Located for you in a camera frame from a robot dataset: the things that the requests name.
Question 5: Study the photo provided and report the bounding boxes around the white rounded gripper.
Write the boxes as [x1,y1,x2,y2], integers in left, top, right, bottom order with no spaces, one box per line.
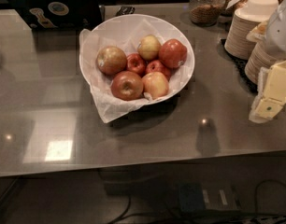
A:
[246,0,286,123]

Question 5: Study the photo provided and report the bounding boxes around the large red right apple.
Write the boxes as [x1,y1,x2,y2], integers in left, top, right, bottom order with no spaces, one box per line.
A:
[159,38,187,69]

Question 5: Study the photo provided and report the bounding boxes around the small red apple right centre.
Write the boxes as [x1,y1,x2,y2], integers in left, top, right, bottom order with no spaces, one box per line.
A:
[145,60,171,80]

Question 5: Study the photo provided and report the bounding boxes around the small red apple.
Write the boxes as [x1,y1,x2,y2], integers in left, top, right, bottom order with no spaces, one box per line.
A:
[126,53,146,77]
[145,60,171,80]

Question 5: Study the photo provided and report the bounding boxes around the front yellow-pink apple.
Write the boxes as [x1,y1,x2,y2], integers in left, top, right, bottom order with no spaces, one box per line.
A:
[142,72,169,100]

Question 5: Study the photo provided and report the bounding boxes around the yellow-green back apple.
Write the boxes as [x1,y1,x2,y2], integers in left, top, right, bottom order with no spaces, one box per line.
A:
[137,35,161,61]

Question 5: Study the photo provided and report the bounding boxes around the front red-brown apple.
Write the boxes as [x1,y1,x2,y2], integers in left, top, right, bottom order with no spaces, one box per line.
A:
[110,71,144,101]

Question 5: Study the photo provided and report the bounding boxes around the white bowl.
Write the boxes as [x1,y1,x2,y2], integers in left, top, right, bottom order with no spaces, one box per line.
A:
[79,13,196,106]

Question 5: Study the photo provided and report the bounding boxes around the large left yellow-red apple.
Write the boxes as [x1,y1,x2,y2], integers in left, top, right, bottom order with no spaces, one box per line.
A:
[96,46,127,76]

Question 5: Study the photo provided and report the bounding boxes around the front stack paper bowls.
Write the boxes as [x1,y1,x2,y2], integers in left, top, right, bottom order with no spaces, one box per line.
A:
[245,42,277,84]

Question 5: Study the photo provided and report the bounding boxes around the stack paper bowls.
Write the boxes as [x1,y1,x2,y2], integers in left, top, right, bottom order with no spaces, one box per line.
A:
[245,42,277,84]
[224,0,279,60]

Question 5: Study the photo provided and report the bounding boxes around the black tray mat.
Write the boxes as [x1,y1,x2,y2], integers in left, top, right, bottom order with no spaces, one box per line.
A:
[221,39,258,94]

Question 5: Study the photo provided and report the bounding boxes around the back stack paper bowls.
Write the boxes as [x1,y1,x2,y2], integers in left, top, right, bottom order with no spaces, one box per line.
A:
[224,0,279,60]

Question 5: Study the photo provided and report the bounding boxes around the glass jar with cereal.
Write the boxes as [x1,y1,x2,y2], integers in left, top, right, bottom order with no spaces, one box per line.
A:
[189,0,225,26]

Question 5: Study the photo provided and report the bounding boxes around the white paper liner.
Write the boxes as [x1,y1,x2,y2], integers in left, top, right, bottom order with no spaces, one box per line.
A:
[79,18,193,124]

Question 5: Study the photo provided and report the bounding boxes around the small dark foil packet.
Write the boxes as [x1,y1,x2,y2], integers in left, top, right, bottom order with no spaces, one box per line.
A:
[116,6,136,16]

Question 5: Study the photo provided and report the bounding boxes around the dark box under table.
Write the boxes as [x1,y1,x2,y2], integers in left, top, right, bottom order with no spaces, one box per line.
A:
[178,182,241,213]

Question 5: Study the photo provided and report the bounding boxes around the black laptop with stickers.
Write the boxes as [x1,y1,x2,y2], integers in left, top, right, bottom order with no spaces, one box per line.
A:
[7,0,103,30]

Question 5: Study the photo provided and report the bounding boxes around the black cable under table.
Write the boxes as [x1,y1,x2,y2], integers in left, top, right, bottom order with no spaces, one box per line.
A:
[105,179,286,224]

